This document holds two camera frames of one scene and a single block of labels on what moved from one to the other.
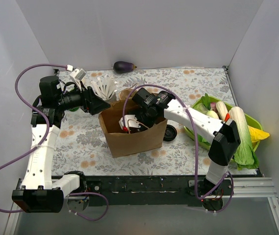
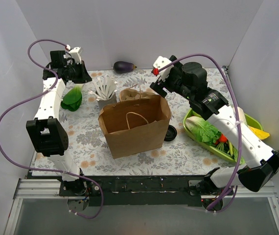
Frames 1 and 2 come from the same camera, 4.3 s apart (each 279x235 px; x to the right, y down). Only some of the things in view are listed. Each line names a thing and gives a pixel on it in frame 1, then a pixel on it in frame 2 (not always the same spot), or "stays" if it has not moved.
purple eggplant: x=121 y=67 stays
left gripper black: x=89 y=99 to x=81 y=74
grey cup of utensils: x=105 y=87 stays
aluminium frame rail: x=254 y=188 stays
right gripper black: x=142 y=117 to x=161 y=87
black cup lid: x=170 y=133 stays
